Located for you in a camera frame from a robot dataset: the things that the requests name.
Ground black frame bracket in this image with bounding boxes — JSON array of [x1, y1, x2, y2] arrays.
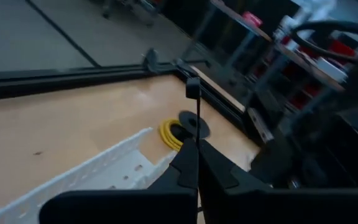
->
[[141, 48, 160, 74]]

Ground yellow wire spool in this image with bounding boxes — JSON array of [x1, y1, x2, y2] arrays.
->
[[158, 110, 211, 152]]

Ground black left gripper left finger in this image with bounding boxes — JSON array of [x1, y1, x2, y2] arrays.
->
[[39, 138, 198, 224]]

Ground black right camera cable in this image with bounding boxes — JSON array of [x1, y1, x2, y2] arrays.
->
[[290, 20, 358, 62]]

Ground white slotted cable duct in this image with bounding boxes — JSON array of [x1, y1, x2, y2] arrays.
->
[[0, 126, 180, 224]]

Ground black zip tie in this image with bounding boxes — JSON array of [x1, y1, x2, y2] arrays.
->
[[185, 77, 203, 149]]

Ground black aluminium table frame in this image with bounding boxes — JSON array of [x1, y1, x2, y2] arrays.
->
[[0, 57, 273, 144]]

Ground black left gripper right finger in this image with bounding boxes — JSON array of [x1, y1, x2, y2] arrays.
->
[[198, 139, 358, 224]]

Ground wooden workbench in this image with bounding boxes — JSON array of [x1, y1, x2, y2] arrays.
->
[[185, 0, 347, 110]]

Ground red storage bin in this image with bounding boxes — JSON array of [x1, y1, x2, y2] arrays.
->
[[328, 39, 356, 59]]

